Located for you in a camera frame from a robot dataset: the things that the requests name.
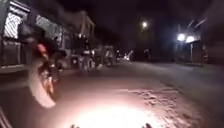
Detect rough dark asphalt road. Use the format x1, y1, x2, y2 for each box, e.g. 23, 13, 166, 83
0, 60, 224, 128

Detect building with bright lamps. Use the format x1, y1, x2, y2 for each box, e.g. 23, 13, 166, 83
173, 0, 224, 66

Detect motorcycle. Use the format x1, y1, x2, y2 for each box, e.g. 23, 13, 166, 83
34, 54, 66, 99

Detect group of people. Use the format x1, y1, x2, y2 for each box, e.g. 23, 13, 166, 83
77, 41, 116, 72

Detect building with lit front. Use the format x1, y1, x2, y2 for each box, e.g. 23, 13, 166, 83
0, 0, 98, 68

